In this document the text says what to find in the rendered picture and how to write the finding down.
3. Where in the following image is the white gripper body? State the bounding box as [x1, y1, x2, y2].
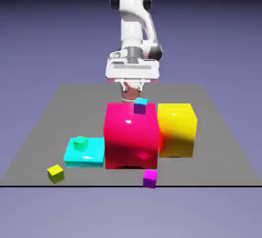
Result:
[105, 57, 161, 83]

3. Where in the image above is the small blue cube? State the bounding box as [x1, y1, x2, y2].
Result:
[134, 97, 149, 116]

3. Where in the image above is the small green cube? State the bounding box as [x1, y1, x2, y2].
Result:
[73, 136, 89, 153]

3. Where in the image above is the small magenta cube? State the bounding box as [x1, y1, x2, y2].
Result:
[142, 169, 159, 189]

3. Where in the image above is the small yellow cube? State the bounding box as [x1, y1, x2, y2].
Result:
[46, 164, 66, 184]

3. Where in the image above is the large pink box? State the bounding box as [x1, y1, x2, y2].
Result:
[103, 102, 161, 170]

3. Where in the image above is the large yellow box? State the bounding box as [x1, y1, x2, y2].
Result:
[157, 103, 199, 158]

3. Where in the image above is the large cyan box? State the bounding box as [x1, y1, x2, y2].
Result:
[63, 137, 105, 168]

